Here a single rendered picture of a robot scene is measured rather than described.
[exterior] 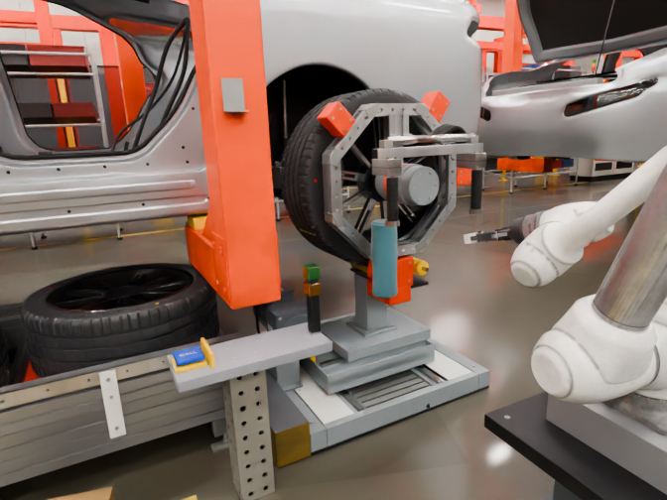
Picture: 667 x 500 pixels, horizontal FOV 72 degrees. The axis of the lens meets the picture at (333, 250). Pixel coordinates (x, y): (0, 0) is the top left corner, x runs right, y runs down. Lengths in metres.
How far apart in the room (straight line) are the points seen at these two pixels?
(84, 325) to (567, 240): 1.36
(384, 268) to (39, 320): 1.11
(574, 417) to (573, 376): 0.30
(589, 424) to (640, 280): 0.44
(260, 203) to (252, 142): 0.18
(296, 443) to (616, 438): 0.90
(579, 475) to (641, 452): 0.13
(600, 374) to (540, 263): 0.26
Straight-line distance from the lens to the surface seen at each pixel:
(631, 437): 1.22
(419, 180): 1.53
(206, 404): 1.63
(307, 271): 1.31
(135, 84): 4.08
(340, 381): 1.78
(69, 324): 1.64
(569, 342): 1.01
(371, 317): 1.90
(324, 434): 1.63
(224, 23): 1.38
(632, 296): 0.97
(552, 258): 1.11
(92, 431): 1.60
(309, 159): 1.57
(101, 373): 1.52
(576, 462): 1.24
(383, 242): 1.51
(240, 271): 1.40
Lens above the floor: 1.02
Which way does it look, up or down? 14 degrees down
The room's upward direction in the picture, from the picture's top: 2 degrees counter-clockwise
